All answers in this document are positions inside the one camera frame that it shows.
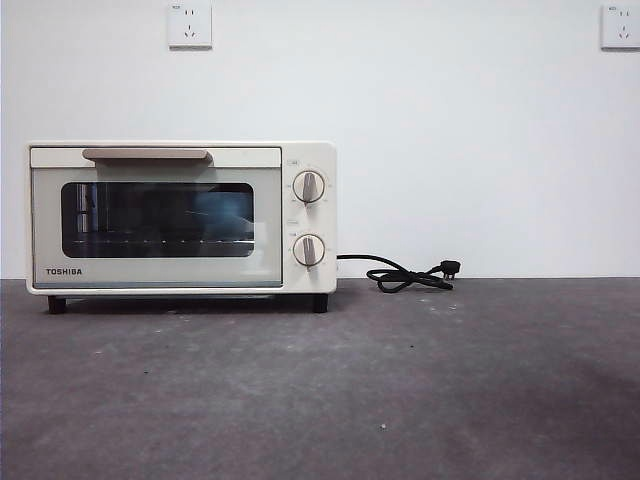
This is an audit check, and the blue bowl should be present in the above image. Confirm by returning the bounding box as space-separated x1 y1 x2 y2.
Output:
192 192 254 239

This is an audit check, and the glass oven door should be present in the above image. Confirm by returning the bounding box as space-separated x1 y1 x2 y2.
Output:
29 146 284 290

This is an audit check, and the beige timer oven knob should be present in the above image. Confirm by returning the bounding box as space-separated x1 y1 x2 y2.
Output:
291 233 326 271

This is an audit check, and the beige temperature oven knob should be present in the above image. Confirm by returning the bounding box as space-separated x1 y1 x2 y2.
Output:
291 169 327 205

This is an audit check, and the white Toshiba toaster oven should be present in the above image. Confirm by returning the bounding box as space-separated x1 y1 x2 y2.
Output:
24 141 338 315

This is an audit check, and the black power cable with plug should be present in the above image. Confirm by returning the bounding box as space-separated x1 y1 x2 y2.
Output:
335 253 462 294

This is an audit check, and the metal wire oven rack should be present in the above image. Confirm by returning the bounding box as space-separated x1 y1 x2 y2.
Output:
74 237 254 247

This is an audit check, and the white wall socket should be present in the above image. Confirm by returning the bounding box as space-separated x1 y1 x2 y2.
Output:
167 2 214 51
599 3 640 51

